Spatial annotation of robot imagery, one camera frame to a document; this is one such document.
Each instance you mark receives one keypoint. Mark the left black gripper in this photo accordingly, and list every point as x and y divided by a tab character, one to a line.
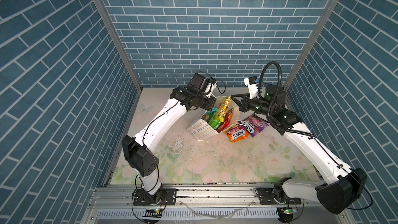
209	106

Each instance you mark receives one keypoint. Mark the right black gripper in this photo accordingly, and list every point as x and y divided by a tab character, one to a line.
244	104

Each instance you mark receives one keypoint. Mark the yellow snack packet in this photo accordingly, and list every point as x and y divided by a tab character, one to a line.
223	109

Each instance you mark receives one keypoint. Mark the purple Fox's raspberry candy bag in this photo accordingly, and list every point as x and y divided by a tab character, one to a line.
254	125

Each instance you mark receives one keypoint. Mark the orange Fox's fruits candy bag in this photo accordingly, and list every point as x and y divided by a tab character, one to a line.
237	132

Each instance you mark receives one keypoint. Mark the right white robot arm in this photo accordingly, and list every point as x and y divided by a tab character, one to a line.
340	185

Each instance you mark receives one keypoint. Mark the red snack packet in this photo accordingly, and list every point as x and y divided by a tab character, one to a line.
227	120

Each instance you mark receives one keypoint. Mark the green snack packet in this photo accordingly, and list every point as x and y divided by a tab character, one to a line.
212	118

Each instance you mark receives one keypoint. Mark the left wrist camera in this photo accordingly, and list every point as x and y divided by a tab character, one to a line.
212	85

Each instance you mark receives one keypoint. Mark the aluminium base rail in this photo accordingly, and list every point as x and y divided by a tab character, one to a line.
206	204

